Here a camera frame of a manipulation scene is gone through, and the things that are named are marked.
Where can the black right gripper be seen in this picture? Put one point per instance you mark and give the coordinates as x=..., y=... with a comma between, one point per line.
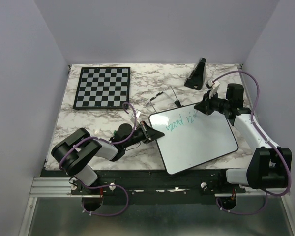
x=204, y=106

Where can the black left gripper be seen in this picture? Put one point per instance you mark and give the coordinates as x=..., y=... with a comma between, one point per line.
x=149, y=133

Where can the white whiteboard black frame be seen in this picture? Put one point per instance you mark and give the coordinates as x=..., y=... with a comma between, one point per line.
x=191, y=141

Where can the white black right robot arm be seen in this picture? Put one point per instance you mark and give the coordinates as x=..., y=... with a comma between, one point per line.
x=270, y=164

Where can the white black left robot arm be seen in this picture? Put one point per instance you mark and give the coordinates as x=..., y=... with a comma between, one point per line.
x=74, y=152

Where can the black wedge eraser block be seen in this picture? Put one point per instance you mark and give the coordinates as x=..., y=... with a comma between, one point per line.
x=196, y=78

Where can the black white chessboard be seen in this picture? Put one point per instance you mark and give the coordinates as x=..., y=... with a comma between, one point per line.
x=102, y=88

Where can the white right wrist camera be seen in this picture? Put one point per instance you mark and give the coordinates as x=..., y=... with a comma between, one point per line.
x=213, y=88

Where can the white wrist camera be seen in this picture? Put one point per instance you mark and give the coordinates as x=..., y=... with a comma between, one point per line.
x=213, y=88
x=134, y=115

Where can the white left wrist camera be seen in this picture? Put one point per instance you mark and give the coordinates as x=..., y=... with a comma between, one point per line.
x=134, y=115

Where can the black wire whiteboard stand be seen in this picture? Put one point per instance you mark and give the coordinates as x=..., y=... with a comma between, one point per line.
x=167, y=95

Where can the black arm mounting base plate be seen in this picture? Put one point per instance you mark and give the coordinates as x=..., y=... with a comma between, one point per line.
x=156, y=187

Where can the aluminium rail frame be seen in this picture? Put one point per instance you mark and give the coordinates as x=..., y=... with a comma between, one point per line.
x=59, y=213

